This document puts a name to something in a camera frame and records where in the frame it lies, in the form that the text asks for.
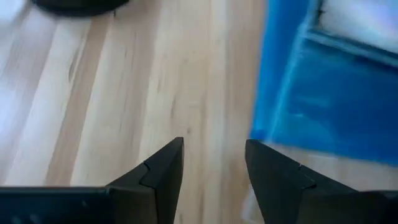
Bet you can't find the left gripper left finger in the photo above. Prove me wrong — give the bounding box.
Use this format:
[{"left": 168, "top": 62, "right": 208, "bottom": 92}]
[{"left": 105, "top": 136, "right": 185, "bottom": 224}]

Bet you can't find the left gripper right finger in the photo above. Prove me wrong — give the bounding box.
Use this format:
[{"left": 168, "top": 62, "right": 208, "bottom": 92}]
[{"left": 244, "top": 138, "right": 360, "bottom": 224}]

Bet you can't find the blue jewel case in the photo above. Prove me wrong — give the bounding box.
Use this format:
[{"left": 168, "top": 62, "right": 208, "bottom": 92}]
[{"left": 249, "top": 0, "right": 398, "bottom": 166}]

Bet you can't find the black desk lamp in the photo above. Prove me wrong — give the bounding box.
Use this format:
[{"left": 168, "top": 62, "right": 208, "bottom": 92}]
[{"left": 30, "top": 0, "right": 131, "bottom": 17}]

